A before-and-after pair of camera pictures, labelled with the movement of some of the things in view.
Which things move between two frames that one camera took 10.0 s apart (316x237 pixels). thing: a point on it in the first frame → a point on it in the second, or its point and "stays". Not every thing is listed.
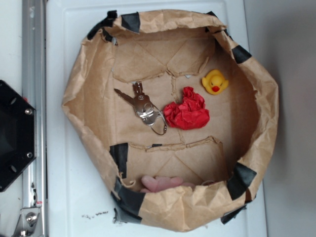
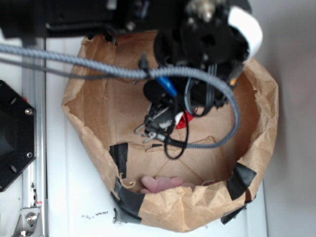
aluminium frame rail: [34, 91] stays
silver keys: [144, 109] → [151, 135]
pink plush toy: [151, 184] stays
